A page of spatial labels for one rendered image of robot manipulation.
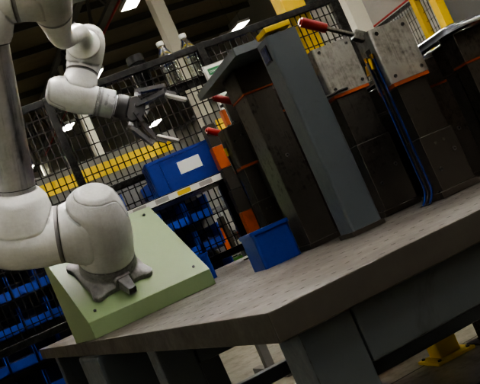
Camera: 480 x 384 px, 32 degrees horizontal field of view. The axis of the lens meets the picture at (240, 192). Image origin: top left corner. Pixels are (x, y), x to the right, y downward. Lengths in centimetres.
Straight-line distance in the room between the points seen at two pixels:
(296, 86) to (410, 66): 23
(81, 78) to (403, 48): 119
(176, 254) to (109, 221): 29
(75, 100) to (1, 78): 49
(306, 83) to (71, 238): 79
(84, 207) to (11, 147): 24
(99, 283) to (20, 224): 27
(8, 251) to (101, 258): 24
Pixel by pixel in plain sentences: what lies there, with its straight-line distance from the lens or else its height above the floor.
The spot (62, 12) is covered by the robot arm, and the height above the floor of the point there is 147.
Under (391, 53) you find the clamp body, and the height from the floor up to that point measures 100.
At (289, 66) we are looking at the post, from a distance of 172.
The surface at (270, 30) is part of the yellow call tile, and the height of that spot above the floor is 115.
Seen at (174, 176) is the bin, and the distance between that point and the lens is 300.
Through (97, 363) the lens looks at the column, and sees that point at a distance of 220.
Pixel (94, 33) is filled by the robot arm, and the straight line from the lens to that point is 266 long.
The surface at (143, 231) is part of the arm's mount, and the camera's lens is 248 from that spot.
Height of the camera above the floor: 80
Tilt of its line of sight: 3 degrees up
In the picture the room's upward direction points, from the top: 24 degrees counter-clockwise
